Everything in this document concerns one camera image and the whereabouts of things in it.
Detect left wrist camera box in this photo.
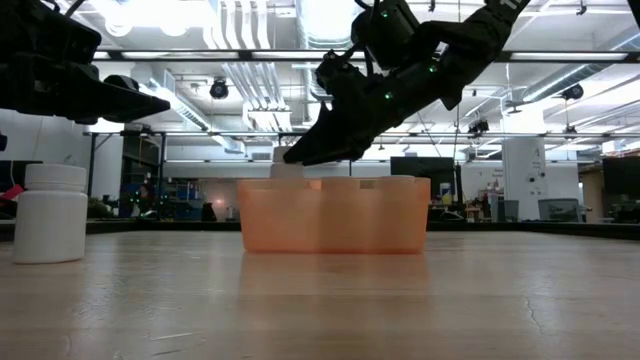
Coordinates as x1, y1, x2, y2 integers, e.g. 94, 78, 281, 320
0, 0, 103, 65

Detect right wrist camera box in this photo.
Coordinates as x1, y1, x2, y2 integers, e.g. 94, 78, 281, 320
351, 0, 422, 70

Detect orange translucent plastic basket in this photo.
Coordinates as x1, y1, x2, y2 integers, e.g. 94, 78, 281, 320
236, 175, 432, 255

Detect red object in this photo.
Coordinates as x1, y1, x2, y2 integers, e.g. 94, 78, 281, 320
0, 183, 25, 206

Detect black monitor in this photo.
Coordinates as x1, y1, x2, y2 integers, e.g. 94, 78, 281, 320
389, 156, 457, 202
602, 156, 640, 197

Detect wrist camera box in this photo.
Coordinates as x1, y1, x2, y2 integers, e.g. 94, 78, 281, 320
351, 0, 422, 70
0, 0, 103, 65

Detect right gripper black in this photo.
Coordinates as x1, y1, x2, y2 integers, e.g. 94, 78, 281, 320
282, 50, 407, 167

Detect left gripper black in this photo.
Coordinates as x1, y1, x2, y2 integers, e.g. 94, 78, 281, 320
0, 52, 172, 125

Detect white ceiling pipes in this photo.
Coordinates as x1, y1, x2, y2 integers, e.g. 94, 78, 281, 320
202, 0, 296, 132

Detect grey bin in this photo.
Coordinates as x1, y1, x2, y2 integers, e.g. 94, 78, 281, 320
537, 198, 582, 223

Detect white pill bottle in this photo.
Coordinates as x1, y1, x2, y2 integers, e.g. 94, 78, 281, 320
12, 163, 89, 265
269, 145, 305, 180

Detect silver ventilation duct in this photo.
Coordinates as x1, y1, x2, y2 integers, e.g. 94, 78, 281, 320
294, 0, 362, 101

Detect black overhead crossbeam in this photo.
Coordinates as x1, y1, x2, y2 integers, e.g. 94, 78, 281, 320
92, 48, 640, 64

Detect blue storage shelf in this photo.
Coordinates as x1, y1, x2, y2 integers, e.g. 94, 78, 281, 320
167, 179, 204, 222

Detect white pillar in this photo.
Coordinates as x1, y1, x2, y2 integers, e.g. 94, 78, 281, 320
501, 137, 548, 221

